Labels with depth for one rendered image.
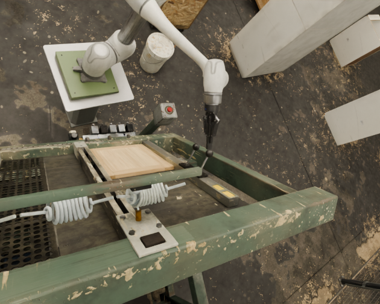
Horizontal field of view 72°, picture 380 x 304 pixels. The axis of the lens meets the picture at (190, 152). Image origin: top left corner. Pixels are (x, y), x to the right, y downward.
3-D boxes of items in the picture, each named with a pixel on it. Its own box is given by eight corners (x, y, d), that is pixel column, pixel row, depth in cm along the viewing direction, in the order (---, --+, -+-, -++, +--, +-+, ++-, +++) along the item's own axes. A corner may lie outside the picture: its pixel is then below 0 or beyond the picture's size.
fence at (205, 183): (148, 145, 184) (148, 140, 183) (237, 205, 106) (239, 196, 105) (142, 146, 182) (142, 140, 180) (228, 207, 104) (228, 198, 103)
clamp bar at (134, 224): (88, 151, 164) (85, 113, 157) (177, 278, 67) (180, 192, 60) (70, 153, 159) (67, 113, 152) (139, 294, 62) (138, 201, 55)
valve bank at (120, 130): (130, 127, 215) (139, 116, 194) (133, 144, 212) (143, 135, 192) (63, 132, 190) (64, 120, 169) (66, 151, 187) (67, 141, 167)
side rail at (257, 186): (180, 150, 198) (180, 136, 195) (307, 221, 108) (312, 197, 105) (172, 151, 195) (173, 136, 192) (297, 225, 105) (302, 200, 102)
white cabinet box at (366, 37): (341, 39, 536) (379, 14, 475) (353, 64, 531) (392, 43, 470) (329, 40, 513) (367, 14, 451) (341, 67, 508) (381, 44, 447)
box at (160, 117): (165, 111, 213) (174, 102, 197) (168, 125, 211) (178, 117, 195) (151, 112, 207) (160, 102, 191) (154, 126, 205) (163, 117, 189)
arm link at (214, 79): (222, 93, 125) (225, 91, 137) (225, 58, 120) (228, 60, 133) (200, 91, 127) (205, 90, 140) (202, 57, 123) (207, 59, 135)
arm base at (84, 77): (70, 58, 183) (71, 53, 178) (102, 60, 195) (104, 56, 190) (75, 82, 180) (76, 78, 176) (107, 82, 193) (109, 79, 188)
